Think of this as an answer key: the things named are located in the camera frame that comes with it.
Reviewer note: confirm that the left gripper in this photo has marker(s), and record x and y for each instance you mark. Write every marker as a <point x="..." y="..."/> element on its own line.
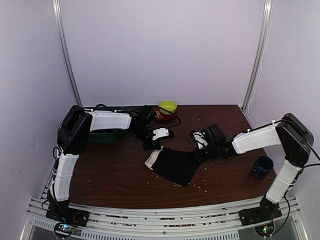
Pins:
<point x="155" y="145"/>

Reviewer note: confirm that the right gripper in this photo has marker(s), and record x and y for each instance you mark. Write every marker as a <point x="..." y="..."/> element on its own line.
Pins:
<point x="198" y="156"/>

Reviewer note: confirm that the black underwear beige waistband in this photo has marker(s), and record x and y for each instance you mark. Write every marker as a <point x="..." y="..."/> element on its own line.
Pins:
<point x="173" y="165"/>

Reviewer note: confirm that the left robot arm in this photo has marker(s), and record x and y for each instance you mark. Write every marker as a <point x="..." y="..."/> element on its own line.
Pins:
<point x="73" y="135"/>

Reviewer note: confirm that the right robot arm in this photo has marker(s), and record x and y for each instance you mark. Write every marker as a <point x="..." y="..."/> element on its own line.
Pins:
<point x="287" y="134"/>

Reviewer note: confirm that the red floral plate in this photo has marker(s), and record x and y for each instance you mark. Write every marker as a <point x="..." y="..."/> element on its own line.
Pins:
<point x="162" y="116"/>

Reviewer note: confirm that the lime green plastic bowl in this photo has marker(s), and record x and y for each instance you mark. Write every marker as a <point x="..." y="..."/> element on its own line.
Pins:
<point x="167" y="107"/>

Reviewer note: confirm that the green plastic divider tray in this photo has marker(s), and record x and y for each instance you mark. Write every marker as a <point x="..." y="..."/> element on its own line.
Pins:
<point x="104" y="136"/>

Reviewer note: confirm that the dark blue mug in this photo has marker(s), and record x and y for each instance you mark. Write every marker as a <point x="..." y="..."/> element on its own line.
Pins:
<point x="262" y="167"/>

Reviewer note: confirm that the right controller board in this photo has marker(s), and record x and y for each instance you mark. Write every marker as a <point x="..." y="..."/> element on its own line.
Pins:
<point x="265" y="230"/>

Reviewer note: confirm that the controller board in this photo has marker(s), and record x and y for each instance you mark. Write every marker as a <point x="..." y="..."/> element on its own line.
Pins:
<point x="265" y="230"/>
<point x="63" y="230"/>

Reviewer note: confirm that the left controller board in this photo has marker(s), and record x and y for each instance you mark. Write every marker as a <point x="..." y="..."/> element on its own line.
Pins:
<point x="63" y="230"/>

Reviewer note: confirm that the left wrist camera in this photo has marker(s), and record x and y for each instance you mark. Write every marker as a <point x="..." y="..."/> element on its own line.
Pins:
<point x="147" y="114"/>

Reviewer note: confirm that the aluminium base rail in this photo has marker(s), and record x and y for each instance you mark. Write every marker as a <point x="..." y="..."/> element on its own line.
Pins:
<point x="208" y="222"/>

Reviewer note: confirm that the aluminium frame post right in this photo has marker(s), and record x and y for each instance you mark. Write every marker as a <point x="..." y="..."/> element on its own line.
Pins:
<point x="260" y="51"/>

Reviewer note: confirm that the aluminium frame post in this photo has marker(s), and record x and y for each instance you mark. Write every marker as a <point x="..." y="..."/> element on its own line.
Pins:
<point x="260" y="51"/>
<point x="65" y="53"/>

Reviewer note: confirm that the aluminium frame post left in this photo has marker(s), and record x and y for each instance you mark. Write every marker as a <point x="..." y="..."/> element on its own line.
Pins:
<point x="65" y="53"/>

